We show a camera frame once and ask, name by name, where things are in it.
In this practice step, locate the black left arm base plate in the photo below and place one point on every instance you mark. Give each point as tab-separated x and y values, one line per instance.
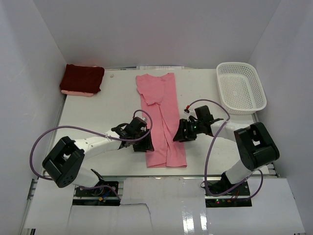
104	196

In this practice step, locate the folded dark red t-shirt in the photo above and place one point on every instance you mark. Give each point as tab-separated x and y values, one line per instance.
82	79

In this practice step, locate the white paper strip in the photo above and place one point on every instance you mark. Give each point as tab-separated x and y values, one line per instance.
160	68

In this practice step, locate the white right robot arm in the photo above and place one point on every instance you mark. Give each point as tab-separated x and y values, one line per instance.
255	146

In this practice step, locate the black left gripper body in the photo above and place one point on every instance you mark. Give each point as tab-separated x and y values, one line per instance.
143	141

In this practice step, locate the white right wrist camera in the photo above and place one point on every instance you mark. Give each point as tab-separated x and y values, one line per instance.
188	112

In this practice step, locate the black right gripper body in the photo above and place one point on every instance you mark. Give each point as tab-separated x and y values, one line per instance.
184	130

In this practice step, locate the white perforated plastic basket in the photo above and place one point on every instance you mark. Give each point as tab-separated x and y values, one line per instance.
240	88

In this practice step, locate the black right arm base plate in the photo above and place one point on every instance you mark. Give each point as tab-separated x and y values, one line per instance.
239	197

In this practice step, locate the folded light pink t-shirt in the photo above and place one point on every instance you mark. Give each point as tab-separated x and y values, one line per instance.
74	93

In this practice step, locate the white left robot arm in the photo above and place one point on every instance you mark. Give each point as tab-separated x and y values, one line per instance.
64	161

